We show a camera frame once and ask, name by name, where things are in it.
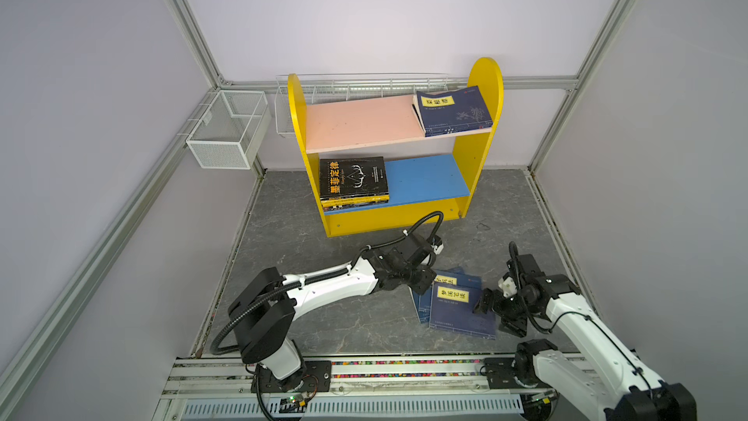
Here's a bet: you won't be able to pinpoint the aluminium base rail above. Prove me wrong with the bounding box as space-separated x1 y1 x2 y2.
162 352 656 400

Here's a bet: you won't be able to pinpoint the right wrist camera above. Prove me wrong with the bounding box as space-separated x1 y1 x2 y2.
498 275 517 298

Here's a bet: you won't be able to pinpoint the white mesh box basket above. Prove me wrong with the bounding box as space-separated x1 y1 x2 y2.
187 90 272 171

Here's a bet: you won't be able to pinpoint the black wolf eye book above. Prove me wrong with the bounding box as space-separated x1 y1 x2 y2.
323 203 389 216

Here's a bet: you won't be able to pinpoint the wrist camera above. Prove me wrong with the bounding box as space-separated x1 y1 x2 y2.
498 275 517 298
430 235 444 255

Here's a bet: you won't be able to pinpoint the white wire rack basket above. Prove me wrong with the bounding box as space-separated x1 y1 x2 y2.
274 73 450 138

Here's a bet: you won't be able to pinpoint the white vented cable duct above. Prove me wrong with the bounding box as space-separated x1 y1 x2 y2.
181 394 524 420

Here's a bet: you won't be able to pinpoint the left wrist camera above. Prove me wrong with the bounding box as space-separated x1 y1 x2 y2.
430 235 444 255

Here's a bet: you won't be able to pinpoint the navy book large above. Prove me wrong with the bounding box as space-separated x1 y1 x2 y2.
429 283 497 340

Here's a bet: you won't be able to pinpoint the black yellow title book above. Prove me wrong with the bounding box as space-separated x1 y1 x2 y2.
319 157 390 203

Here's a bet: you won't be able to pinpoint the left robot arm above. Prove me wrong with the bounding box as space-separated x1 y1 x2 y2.
210 232 443 392

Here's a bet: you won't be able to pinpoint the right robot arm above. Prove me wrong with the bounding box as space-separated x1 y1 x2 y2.
473 243 699 420

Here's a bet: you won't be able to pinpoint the yellow bookshelf pink blue shelves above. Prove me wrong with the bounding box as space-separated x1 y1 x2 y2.
288 58 505 237

